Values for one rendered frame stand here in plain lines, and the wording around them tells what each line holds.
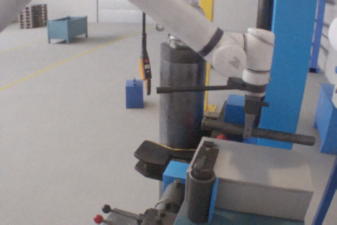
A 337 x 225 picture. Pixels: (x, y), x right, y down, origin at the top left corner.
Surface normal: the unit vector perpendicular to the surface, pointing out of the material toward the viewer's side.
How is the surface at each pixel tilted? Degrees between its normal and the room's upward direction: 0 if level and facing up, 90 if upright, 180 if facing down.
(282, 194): 90
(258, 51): 90
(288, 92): 90
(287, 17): 90
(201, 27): 70
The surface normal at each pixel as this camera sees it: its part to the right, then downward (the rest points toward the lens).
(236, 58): 0.08, 0.36
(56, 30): -0.25, 0.35
